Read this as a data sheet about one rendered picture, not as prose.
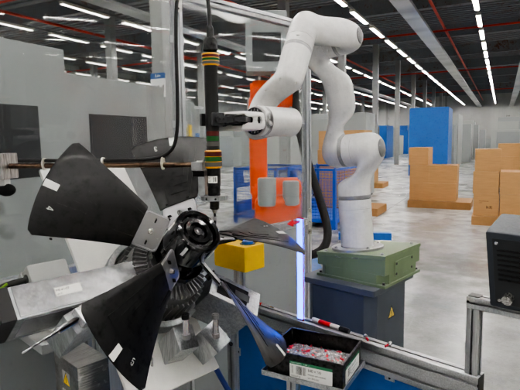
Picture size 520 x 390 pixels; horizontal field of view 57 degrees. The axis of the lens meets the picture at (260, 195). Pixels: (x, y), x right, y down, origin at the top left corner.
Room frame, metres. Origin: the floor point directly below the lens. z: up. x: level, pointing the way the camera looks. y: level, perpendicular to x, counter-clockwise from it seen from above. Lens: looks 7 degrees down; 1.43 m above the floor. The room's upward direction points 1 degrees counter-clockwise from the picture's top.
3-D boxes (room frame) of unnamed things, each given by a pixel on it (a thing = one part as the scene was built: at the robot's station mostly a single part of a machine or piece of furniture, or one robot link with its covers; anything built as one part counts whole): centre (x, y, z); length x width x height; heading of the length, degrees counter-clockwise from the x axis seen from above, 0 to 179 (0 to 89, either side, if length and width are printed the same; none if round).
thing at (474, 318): (1.11, -0.51, 0.96); 0.03 x 0.03 x 0.20; 46
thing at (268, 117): (1.35, 0.00, 1.49); 0.09 x 0.03 x 0.08; 46
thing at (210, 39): (1.22, 0.12, 1.49); 0.04 x 0.04 x 0.46
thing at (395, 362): (1.41, -0.20, 0.82); 0.90 x 0.04 x 0.08; 46
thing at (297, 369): (1.25, -0.14, 0.85); 0.22 x 0.17 x 0.07; 62
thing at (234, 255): (1.69, 0.08, 1.02); 0.16 x 0.10 x 0.11; 46
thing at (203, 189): (1.23, 0.13, 1.33); 0.09 x 0.07 x 0.10; 81
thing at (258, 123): (1.30, 0.04, 1.49); 0.11 x 0.10 x 0.07; 136
